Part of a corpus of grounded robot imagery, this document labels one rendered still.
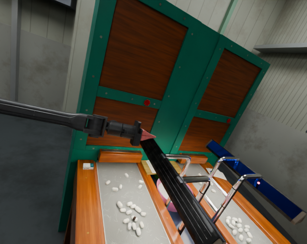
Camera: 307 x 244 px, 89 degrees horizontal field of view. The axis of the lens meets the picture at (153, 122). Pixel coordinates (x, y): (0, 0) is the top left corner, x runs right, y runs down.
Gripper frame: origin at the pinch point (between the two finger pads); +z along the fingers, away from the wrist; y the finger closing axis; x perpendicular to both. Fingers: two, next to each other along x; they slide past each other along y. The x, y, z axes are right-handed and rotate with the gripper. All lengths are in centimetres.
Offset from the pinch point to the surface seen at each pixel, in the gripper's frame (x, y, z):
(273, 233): 1, 46, 94
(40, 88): -252, -12, -125
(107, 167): -45, 33, -11
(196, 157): -52, 17, 64
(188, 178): 12.2, 12.1, 13.6
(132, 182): -33.3, 36.5, 5.6
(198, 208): 23.2, 17.5, 12.2
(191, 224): 24.5, 21.9, 10.2
